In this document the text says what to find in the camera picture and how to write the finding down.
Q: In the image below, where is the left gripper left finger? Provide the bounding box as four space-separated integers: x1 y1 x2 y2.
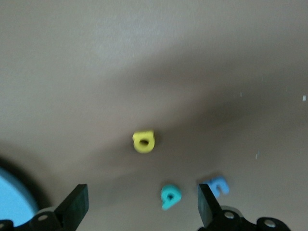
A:
54 184 90 231

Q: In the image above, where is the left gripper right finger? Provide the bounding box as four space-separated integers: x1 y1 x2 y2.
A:
197 184 223 228

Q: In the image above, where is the blue foam letter m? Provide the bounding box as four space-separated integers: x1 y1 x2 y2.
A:
198 176 230 198

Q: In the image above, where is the teal foam letter b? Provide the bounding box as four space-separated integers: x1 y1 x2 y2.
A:
160 184 182 210

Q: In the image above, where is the yellow foam letter d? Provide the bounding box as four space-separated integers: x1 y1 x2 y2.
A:
132 130 154 154

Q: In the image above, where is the blue plate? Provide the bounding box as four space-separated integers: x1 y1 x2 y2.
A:
0 166 39 228

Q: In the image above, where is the brown table cover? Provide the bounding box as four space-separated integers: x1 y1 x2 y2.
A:
0 0 308 231

